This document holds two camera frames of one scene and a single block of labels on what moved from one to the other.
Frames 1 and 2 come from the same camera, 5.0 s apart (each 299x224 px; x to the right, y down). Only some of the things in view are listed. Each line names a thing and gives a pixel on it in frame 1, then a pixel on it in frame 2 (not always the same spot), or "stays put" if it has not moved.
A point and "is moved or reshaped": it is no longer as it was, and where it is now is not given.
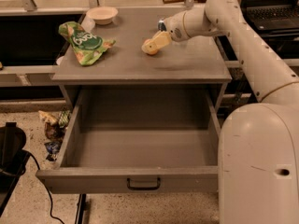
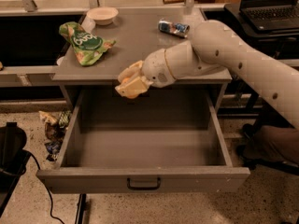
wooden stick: (180, 0) stays put
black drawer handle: (143, 189) stays put
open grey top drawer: (128, 140) stays put
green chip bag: (87, 48) stays put
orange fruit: (154, 52) is moved or reshaped
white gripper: (173, 28) → (155, 68)
